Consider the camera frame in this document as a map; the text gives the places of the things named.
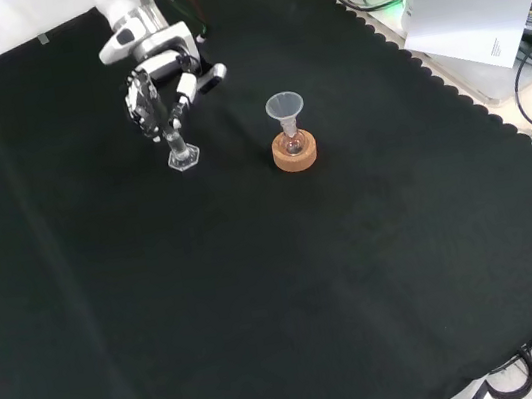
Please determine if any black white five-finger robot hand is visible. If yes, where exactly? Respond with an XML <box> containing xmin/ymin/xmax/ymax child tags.
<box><xmin>112</xmin><ymin>16</ymin><xmax>239</xmax><ymax>149</ymax></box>

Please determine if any clear glass graduated cylinder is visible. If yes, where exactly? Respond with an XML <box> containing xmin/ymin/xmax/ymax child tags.
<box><xmin>139</xmin><ymin>63</ymin><xmax>204</xmax><ymax>177</ymax></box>

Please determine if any clear plastic funnel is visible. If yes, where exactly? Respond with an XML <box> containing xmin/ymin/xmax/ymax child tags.
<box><xmin>263</xmin><ymin>89</ymin><xmax>309</xmax><ymax>140</ymax></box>

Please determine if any small glass round-bottom flask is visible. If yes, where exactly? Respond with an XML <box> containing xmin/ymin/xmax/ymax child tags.
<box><xmin>278</xmin><ymin>122</ymin><xmax>309</xmax><ymax>158</ymax></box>

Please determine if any black bench cloth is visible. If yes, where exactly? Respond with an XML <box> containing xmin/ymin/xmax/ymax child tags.
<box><xmin>0</xmin><ymin>0</ymin><xmax>532</xmax><ymax>399</ymax></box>

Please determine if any pale white board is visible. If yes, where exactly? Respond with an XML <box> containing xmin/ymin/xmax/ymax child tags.
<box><xmin>395</xmin><ymin>0</ymin><xmax>532</xmax><ymax>86</ymax></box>

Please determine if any cork ring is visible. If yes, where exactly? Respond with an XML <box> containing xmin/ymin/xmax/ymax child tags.
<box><xmin>269</xmin><ymin>128</ymin><xmax>322</xmax><ymax>177</ymax></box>

